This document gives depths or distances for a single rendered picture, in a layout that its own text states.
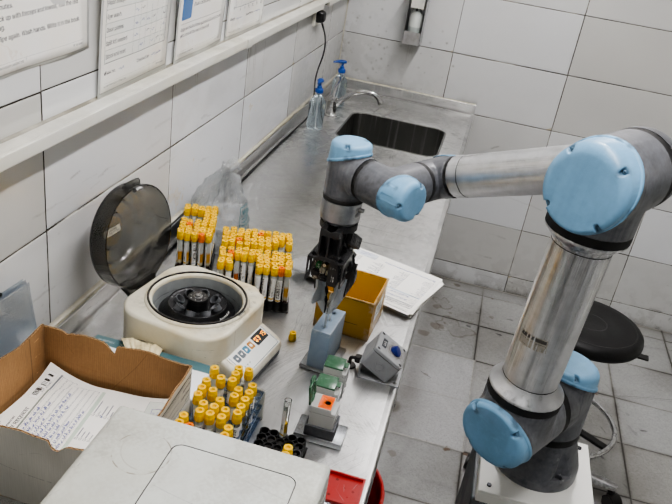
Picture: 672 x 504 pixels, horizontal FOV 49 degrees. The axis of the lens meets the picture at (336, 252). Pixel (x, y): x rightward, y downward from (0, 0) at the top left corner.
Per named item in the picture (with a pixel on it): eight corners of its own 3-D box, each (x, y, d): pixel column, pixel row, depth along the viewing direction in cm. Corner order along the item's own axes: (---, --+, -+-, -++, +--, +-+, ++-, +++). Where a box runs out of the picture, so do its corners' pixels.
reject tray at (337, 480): (357, 511, 119) (357, 508, 119) (317, 499, 120) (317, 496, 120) (365, 482, 125) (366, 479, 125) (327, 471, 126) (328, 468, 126)
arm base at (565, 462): (581, 452, 136) (597, 411, 132) (568, 505, 124) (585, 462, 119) (503, 422, 141) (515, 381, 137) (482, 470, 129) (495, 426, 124)
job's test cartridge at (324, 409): (330, 439, 131) (335, 412, 129) (305, 432, 132) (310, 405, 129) (336, 425, 135) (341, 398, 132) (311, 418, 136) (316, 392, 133)
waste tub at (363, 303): (367, 343, 163) (375, 305, 158) (311, 325, 166) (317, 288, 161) (382, 314, 174) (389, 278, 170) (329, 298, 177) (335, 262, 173)
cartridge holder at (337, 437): (340, 451, 131) (343, 436, 130) (292, 437, 133) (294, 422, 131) (347, 432, 136) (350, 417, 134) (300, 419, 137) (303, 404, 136)
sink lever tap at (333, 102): (377, 127, 304) (382, 95, 297) (322, 115, 307) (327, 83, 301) (384, 116, 319) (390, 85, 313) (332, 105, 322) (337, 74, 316)
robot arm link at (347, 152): (355, 152, 122) (320, 135, 127) (345, 211, 127) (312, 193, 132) (386, 146, 127) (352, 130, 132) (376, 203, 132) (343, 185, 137)
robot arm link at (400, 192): (445, 174, 124) (397, 152, 130) (402, 186, 116) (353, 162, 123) (436, 216, 127) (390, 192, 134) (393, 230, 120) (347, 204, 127)
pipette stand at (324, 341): (330, 377, 150) (337, 337, 145) (298, 366, 151) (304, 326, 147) (345, 352, 158) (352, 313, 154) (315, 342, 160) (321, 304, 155)
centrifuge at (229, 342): (234, 405, 138) (240, 352, 132) (105, 352, 146) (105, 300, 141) (290, 344, 158) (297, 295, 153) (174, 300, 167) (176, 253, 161)
